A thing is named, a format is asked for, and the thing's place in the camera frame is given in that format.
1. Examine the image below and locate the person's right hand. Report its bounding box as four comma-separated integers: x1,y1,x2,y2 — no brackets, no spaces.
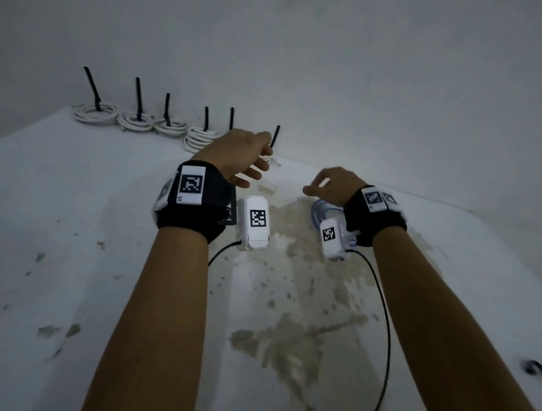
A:
303,166,369,207

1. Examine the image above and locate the person's left hand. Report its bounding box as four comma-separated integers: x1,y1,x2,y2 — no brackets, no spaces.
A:
190,129,274,189

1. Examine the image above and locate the blue cable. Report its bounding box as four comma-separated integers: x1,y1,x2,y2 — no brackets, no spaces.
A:
311,199,346,231

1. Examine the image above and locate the short white cable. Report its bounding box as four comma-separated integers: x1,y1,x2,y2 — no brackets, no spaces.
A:
71,103,119,124
116,112,155,133
153,120,188,138
182,126,219,154

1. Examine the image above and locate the person's left forearm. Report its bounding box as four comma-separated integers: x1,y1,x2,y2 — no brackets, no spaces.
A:
82,226,211,411

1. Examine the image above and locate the person's right forearm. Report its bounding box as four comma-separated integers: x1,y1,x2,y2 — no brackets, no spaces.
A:
371,226,536,411

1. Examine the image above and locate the white checkered marker tag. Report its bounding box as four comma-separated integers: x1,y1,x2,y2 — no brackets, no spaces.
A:
153,165,207,212
362,186,401,212

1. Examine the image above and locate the black wrist strap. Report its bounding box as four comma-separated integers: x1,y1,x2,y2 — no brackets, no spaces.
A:
343,185,408,248
152,160,238,244

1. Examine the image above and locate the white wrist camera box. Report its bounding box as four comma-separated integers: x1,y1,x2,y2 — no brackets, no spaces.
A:
235,194,272,252
320,218,361,260

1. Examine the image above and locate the black camera cable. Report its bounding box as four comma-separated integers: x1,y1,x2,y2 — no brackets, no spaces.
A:
349,250,391,411
208,240,242,266

